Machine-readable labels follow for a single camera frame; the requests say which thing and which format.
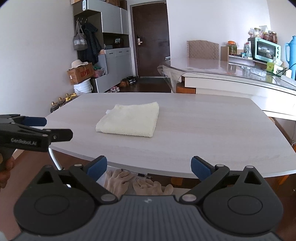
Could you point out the white plastic bucket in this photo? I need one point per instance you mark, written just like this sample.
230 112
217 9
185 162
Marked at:
83 87

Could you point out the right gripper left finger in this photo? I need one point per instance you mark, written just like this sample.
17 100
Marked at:
87 177

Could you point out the dark brown door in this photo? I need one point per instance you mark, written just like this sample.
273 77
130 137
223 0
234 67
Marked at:
151 35

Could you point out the dark hanging jacket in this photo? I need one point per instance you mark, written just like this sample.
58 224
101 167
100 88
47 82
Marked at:
91 54

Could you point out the brown cardboard box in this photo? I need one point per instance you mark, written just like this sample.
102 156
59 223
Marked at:
80 74

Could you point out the white cloth glove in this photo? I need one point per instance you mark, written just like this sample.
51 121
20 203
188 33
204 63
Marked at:
147 187
119 182

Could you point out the cream white towel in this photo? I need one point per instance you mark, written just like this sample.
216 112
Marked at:
130 120

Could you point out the green tissue box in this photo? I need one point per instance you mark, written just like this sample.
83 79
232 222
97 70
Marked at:
271 67

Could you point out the left white cloth glove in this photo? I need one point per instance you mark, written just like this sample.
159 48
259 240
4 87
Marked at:
119 182

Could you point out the left hand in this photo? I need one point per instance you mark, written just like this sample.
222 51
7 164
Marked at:
6 173

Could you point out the blue thermos jug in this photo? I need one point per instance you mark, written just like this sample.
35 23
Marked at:
290 54

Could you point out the orange lid glass jar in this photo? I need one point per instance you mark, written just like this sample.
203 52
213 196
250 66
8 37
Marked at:
232 47

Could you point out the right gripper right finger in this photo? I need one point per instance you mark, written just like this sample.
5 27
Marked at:
210 177

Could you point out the right white cloth glove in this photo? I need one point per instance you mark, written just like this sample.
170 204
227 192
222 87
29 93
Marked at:
147 187

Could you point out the beige sun hat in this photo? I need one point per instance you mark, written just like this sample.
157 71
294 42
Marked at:
78 63

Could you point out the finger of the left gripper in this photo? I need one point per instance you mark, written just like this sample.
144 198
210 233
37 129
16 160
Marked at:
30 137
23 120

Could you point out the white glass-top side table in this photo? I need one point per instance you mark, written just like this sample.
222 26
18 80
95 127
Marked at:
274 95

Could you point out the grey hanging bag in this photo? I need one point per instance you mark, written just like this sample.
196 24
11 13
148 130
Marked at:
79 39

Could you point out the teal toaster oven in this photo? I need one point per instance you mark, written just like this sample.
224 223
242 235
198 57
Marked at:
263 50

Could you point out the grey white cabinet unit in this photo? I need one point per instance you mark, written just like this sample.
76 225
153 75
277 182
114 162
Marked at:
111 22

